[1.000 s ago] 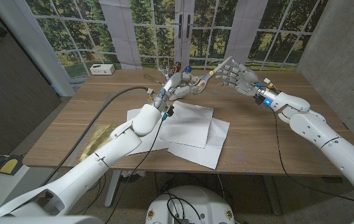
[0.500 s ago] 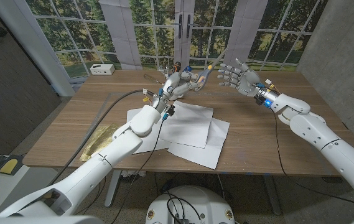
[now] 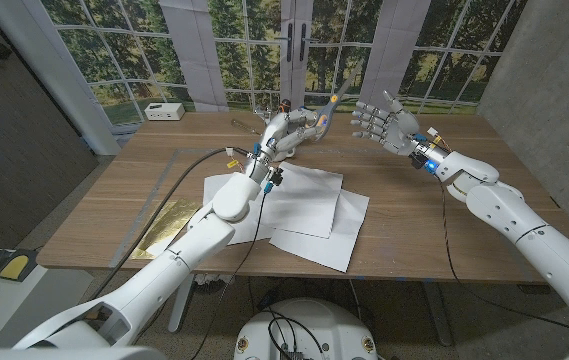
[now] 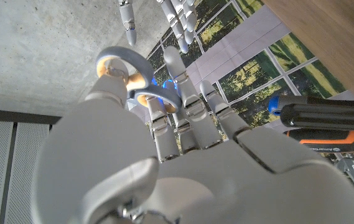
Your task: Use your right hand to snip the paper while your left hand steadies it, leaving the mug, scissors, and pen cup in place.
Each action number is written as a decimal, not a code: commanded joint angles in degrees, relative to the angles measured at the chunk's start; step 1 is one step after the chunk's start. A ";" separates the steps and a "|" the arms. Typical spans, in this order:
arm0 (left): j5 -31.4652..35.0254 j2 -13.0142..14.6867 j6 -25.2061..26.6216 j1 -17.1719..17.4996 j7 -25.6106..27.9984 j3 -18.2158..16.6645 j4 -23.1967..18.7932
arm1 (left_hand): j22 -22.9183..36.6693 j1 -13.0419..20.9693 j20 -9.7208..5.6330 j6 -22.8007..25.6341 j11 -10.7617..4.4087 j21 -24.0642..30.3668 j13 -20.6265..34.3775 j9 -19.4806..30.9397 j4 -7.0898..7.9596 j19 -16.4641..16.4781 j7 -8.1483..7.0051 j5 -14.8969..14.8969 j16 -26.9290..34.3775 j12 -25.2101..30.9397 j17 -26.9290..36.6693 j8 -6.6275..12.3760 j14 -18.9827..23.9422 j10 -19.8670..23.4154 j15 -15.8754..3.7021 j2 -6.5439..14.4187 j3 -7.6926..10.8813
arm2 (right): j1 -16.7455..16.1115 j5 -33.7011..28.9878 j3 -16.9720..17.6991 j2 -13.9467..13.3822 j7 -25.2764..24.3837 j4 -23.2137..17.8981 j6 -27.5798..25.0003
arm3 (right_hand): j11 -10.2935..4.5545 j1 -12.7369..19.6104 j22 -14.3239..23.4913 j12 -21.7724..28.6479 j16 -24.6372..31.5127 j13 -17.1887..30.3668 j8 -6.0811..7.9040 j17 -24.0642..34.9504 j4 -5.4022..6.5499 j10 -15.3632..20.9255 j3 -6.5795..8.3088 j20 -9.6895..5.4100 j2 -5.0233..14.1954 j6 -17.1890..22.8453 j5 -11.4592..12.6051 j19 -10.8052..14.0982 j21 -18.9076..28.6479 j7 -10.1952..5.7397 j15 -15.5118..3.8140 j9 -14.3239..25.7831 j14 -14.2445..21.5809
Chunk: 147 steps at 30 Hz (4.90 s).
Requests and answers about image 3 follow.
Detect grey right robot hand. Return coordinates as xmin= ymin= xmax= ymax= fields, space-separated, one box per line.
xmin=350 ymin=90 xmax=422 ymax=156

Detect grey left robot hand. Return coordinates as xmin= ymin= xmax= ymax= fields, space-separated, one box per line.
xmin=257 ymin=107 xmax=326 ymax=167

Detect yellow handled scissors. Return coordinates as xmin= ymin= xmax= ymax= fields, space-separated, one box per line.
xmin=313 ymin=62 xmax=364 ymax=144

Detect silver metal wrench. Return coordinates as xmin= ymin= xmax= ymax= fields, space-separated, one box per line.
xmin=253 ymin=106 xmax=274 ymax=127

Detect creased white paper sheet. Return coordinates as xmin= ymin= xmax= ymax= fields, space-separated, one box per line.
xmin=255 ymin=160 xmax=344 ymax=239

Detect printed window forest backdrop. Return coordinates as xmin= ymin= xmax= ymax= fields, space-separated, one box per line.
xmin=38 ymin=0 xmax=530 ymax=126

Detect white power strip box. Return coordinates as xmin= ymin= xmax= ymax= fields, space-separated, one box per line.
xmin=143 ymin=102 xmax=186 ymax=122

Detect large white paper sheet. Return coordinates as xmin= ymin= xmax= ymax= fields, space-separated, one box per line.
xmin=268 ymin=188 xmax=370 ymax=274

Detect gold foil sheet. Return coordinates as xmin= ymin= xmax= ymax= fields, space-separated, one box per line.
xmin=130 ymin=198 xmax=203 ymax=260

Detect grey table leg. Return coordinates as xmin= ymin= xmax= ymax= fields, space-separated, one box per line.
xmin=421 ymin=279 xmax=454 ymax=347

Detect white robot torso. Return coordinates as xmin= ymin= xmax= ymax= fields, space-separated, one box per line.
xmin=233 ymin=298 xmax=379 ymax=360

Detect white table leg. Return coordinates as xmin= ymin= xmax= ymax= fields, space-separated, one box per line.
xmin=167 ymin=274 xmax=196 ymax=334

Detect clear amber handled screwdriver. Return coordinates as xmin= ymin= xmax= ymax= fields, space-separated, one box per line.
xmin=231 ymin=118 xmax=264 ymax=138

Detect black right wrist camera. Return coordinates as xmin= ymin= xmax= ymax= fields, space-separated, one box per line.
xmin=408 ymin=151 xmax=429 ymax=172

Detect thin black left wrist cable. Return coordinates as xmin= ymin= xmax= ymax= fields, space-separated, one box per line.
xmin=188 ymin=188 xmax=271 ymax=360

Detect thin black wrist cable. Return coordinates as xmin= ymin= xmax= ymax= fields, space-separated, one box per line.
xmin=188 ymin=188 xmax=271 ymax=360
xmin=436 ymin=180 xmax=569 ymax=345

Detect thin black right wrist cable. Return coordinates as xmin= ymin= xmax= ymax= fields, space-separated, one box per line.
xmin=436 ymin=180 xmax=569 ymax=345

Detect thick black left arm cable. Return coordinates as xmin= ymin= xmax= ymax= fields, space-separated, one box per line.
xmin=91 ymin=146 xmax=251 ymax=301

